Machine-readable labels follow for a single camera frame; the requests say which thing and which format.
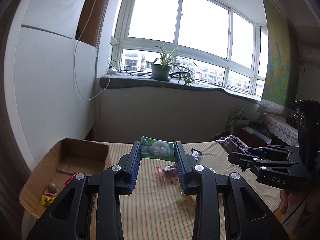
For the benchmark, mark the red dates snack bag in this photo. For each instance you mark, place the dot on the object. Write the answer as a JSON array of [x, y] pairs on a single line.
[[70, 178]]

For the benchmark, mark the white lace covered side table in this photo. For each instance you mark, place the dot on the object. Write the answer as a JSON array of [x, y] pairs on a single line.
[[278, 126]]

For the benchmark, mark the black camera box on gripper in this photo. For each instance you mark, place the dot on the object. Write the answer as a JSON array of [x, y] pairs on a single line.
[[306, 117]]

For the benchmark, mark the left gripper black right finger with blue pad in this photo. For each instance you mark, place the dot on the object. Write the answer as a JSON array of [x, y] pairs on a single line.
[[246, 214]]

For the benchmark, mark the green snack packet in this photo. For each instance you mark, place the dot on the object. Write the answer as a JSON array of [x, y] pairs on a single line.
[[157, 149]]

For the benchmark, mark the silver red snack packet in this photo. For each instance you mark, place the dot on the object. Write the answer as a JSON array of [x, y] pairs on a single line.
[[168, 172]]

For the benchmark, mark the dark red box on floor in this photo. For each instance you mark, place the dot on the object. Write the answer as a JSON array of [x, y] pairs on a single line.
[[252, 138]]

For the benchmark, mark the green shopping bag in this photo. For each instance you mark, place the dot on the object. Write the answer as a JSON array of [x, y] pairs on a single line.
[[236, 121]]

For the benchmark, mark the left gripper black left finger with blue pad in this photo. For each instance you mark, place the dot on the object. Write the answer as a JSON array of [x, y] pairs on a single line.
[[70, 214]]

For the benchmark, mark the small dark candy bar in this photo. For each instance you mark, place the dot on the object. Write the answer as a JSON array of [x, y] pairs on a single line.
[[196, 154]]

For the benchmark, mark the braised egg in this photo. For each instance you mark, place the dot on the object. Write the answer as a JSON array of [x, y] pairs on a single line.
[[53, 188]]

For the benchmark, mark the potted spider plant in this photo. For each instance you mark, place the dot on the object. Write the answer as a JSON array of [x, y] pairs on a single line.
[[169, 64]]

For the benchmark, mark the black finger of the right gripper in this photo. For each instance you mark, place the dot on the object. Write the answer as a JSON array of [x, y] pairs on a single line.
[[273, 153], [247, 161]]

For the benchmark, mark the person's right hand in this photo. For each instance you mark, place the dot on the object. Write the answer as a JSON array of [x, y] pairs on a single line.
[[287, 197]]

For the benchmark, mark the white power strip on sill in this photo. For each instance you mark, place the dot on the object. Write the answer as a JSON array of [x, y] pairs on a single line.
[[111, 70]]

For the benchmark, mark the yellow snack packet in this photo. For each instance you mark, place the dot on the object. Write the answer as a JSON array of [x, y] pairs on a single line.
[[47, 199]]

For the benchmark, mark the clear bag of biscuits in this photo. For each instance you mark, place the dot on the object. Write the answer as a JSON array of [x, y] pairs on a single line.
[[186, 199]]

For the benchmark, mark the brown cardboard box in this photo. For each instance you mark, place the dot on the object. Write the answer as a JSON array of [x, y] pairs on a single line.
[[66, 157]]

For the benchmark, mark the green landscape wall scroll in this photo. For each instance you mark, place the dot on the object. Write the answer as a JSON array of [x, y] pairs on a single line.
[[281, 82]]

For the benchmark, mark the striped table cloth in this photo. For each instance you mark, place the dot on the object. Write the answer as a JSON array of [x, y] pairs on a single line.
[[151, 211]]

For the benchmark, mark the long dark chocolate bar wrapper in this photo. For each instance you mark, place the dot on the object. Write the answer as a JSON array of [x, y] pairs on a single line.
[[231, 144]]

